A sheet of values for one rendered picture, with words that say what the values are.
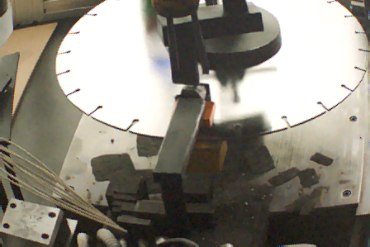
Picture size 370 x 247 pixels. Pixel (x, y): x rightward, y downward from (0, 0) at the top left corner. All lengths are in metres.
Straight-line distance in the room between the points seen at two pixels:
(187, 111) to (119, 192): 0.09
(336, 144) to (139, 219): 0.25
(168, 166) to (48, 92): 0.59
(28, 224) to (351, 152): 0.35
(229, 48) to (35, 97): 0.46
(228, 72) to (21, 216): 0.24
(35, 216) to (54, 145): 0.35
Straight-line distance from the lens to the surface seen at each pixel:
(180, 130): 0.64
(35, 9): 1.39
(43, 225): 0.71
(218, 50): 0.77
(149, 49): 0.80
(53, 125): 1.10
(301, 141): 0.84
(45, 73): 1.22
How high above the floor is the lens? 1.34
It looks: 33 degrees down
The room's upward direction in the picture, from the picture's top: 7 degrees counter-clockwise
